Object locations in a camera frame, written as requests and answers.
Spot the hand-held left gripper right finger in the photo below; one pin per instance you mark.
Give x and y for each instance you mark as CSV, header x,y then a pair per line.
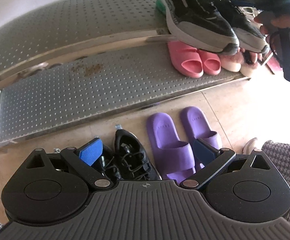
x,y
205,152

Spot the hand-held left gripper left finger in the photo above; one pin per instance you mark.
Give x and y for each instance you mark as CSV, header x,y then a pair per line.
x,y
91,152

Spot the purple slipper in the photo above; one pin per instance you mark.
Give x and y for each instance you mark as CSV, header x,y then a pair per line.
x,y
167,145
200,127

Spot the black teal sneaker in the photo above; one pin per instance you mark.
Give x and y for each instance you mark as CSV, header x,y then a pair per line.
x,y
197,22
250,35

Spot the metal shoe rack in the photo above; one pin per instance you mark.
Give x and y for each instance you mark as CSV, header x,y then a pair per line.
x,y
84,30

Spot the person's right hand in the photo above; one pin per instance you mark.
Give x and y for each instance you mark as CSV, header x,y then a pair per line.
x,y
265,21

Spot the dark red board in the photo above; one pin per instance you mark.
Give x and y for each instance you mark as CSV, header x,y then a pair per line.
x,y
275,66

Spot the fluffy pink slipper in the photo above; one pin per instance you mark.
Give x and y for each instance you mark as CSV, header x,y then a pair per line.
x,y
251,67
231,63

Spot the white shoe red laces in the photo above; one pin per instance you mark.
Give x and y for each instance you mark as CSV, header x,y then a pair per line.
x,y
251,146

